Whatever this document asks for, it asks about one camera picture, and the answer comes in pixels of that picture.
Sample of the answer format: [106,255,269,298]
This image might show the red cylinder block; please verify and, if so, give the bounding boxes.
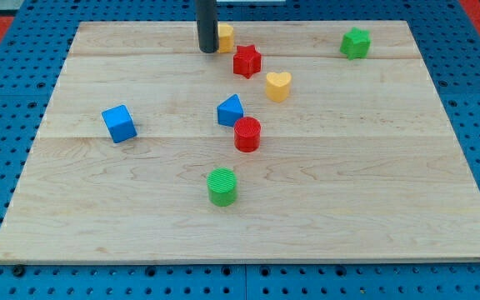
[233,117,262,153]

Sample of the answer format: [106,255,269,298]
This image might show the light wooden board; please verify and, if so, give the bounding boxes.
[0,21,480,265]

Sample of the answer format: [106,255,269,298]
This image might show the yellow block behind rod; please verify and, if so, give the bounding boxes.
[217,23,235,53]

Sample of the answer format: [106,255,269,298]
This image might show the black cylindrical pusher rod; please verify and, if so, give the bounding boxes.
[194,0,219,53]

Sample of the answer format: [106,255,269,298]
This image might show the blue cube block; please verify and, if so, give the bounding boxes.
[102,104,138,143]

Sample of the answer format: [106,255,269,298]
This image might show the green star block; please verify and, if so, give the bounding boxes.
[340,27,371,60]

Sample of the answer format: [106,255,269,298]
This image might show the green cylinder block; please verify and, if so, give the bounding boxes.
[207,167,238,207]

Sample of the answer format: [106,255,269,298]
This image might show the red star block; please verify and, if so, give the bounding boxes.
[232,44,262,79]

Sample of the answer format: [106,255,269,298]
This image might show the yellow heart block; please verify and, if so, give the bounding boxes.
[265,72,293,103]

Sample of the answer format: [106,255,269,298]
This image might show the blue triangle block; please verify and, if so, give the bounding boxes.
[217,94,244,127]

